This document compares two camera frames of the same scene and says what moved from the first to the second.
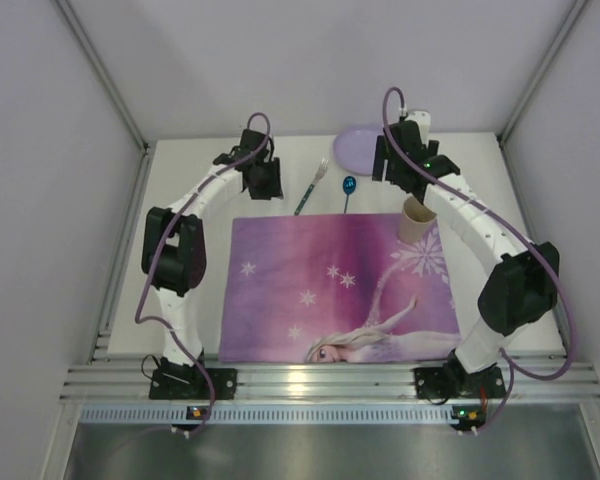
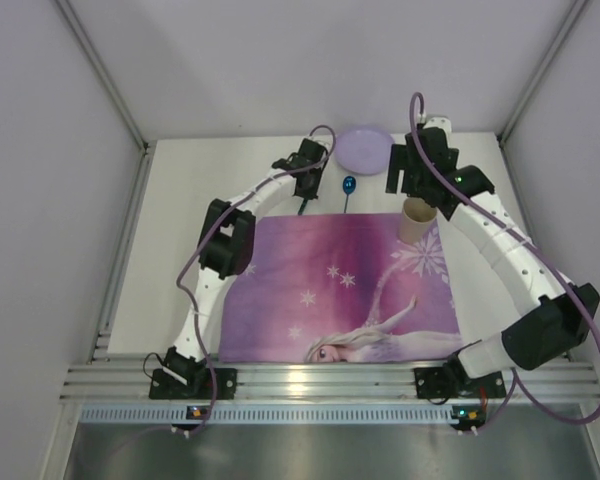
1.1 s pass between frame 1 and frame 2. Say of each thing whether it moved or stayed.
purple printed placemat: stayed
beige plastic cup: stayed
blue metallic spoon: stayed
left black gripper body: moved
